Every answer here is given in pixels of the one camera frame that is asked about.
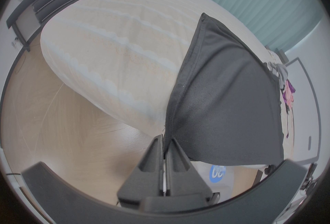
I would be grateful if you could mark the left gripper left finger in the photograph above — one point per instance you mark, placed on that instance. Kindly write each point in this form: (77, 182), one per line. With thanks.
(147, 174)

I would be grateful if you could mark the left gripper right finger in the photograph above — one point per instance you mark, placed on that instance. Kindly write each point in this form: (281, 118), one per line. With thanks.
(183, 176)

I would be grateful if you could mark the black T-shirt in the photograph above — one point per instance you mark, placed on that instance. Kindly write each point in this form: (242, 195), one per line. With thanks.
(226, 104)

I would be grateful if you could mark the bed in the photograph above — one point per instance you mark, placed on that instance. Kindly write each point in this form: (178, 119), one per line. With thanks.
(116, 37)

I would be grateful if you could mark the grey knitted garment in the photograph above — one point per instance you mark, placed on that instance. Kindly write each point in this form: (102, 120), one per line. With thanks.
(282, 73)

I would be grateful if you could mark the white printed pillow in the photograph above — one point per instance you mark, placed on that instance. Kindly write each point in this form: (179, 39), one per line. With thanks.
(270, 55)

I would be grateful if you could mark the grey bedside table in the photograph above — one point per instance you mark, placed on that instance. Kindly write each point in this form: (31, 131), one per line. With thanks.
(283, 55)

